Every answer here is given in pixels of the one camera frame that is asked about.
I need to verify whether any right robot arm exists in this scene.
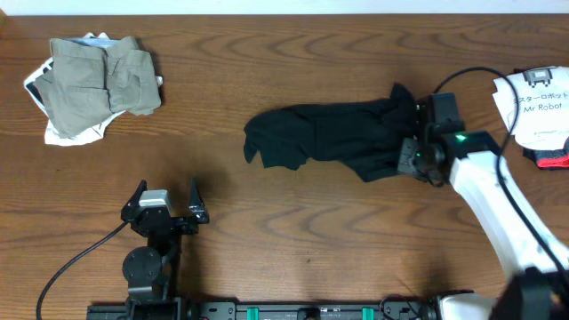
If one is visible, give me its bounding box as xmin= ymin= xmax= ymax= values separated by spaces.
xmin=398 ymin=103 xmax=568 ymax=319

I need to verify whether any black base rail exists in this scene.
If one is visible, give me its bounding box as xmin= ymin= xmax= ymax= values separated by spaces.
xmin=86 ymin=298 xmax=439 ymax=320

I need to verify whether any khaki folded shirt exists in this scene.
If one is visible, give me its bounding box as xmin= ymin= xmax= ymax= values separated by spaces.
xmin=34 ymin=36 xmax=163 ymax=140

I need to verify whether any black t-shirt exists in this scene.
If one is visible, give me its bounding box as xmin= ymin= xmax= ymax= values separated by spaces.
xmin=244 ymin=84 xmax=418 ymax=182

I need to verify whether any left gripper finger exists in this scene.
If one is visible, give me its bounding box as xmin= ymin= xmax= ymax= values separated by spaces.
xmin=188 ymin=176 xmax=210 ymax=224
xmin=123 ymin=180 xmax=148 ymax=214

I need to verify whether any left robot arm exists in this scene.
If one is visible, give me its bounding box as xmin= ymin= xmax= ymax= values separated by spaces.
xmin=121 ymin=178 xmax=210 ymax=319

